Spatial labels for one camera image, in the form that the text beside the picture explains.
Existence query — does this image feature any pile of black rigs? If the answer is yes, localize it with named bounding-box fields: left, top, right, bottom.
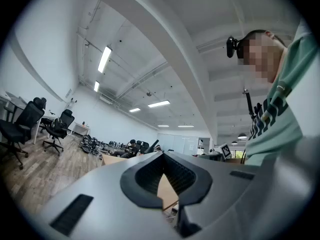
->
left=79, top=134, right=107, bottom=157

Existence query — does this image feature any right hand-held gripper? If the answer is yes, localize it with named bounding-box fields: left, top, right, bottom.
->
left=220, top=143, right=233, bottom=160

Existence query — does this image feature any row of grey backpacks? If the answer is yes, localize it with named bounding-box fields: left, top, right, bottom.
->
left=107, top=139, right=126, bottom=149

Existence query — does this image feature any black chest mount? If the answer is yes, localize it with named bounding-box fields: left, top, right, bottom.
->
left=241, top=88, right=257, bottom=122

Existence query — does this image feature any black backpack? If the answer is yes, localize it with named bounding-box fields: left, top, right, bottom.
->
left=53, top=118, right=69, bottom=133

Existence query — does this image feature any small white desk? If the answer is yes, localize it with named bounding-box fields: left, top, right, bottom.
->
left=71, top=122, right=91, bottom=137

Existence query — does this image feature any person in green shirt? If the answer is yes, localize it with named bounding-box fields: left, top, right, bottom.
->
left=244, top=18, right=320, bottom=165

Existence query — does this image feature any person's head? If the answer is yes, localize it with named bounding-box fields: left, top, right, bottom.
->
left=236, top=29, right=288, bottom=85

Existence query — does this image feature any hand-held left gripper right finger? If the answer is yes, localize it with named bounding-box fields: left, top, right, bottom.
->
left=162, top=136, right=319, bottom=240

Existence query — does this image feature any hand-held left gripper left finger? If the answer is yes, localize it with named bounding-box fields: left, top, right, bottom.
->
left=32, top=150, right=181, bottom=240

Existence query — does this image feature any black head-worn camera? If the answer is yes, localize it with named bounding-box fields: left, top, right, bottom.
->
left=225, top=35, right=243, bottom=59

